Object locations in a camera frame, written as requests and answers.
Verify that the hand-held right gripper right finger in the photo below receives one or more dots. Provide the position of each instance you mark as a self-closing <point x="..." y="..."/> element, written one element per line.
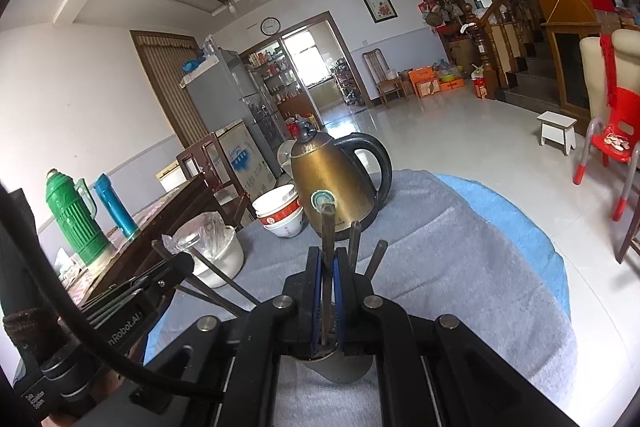
<point x="341" y="307"/>

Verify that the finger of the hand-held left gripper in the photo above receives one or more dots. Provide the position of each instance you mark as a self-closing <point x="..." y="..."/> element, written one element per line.
<point x="167" y="274"/>

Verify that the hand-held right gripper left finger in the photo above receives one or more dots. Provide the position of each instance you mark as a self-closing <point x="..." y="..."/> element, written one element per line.
<point x="315" y="302"/>

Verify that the dark grey utensil holder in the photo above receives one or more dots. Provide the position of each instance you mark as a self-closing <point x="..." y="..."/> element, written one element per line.
<point x="345" y="369"/>

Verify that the person's left hand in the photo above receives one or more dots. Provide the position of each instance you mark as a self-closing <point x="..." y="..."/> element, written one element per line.
<point x="107" y="384"/>

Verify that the dark wooden table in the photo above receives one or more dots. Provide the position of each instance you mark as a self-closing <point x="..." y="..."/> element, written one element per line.
<point x="150" y="232"/>

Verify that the clear plastic bag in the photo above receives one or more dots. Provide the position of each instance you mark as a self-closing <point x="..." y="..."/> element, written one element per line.
<point x="200" y="232"/>

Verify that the white plastic pot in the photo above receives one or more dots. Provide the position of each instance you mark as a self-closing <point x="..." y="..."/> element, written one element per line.
<point x="225" y="262"/>

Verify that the white bowl red print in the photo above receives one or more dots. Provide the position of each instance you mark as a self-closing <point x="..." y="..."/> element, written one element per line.
<point x="290" y="228"/>
<point x="275" y="207"/>

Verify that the teal thermos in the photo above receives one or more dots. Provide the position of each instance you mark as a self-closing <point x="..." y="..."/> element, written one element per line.
<point x="115" y="207"/>

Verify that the green thermos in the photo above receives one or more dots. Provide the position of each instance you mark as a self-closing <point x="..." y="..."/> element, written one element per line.
<point x="75" y="222"/>

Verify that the grey cloth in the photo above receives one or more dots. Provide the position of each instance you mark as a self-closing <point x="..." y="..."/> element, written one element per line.
<point x="450" y="282"/>

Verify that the dark wooden chair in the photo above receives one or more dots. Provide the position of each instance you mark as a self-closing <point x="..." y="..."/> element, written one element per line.
<point x="220" y="167"/>

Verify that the gold electric kettle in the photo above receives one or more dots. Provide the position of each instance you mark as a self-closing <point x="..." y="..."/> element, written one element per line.
<point x="330" y="177"/>

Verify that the white chest freezer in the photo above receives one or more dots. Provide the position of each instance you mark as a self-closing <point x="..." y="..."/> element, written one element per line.
<point x="245" y="162"/>

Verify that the blue cloth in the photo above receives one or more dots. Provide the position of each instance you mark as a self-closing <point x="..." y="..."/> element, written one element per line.
<point x="510" y="232"/>

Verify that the grey refrigerator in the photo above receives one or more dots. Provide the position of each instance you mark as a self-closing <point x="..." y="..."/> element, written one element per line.
<point x="225" y="92"/>

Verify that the brown wooden door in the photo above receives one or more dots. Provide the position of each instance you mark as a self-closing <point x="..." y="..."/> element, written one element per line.
<point x="165" y="82"/>

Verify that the brown wooden chair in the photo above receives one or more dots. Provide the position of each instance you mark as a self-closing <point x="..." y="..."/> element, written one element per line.
<point x="385" y="82"/>

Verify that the orange cardboard box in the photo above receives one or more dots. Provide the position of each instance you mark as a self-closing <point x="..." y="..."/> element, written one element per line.
<point x="425" y="82"/>

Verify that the red cardboard box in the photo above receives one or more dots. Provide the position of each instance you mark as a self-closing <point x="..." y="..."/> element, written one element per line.
<point x="481" y="88"/>

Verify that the white small stool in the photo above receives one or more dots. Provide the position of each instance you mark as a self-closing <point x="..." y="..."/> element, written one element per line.
<point x="556" y="127"/>

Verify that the wooden staircase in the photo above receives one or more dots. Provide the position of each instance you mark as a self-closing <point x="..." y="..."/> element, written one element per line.
<point x="530" y="52"/>

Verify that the red plastic chair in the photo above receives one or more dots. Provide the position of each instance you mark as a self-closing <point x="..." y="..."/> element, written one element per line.
<point x="620" y="122"/>

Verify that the cream chair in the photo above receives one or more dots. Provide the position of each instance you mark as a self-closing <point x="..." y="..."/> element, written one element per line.
<point x="592" y="67"/>

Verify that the red ribbon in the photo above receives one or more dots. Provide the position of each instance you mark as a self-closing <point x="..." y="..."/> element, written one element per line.
<point x="606" y="67"/>

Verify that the round wall clock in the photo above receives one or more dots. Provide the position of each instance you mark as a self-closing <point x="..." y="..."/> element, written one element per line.
<point x="270" y="26"/>

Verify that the framed wall picture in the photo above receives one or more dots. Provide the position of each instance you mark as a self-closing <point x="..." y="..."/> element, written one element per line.
<point x="380" y="8"/>

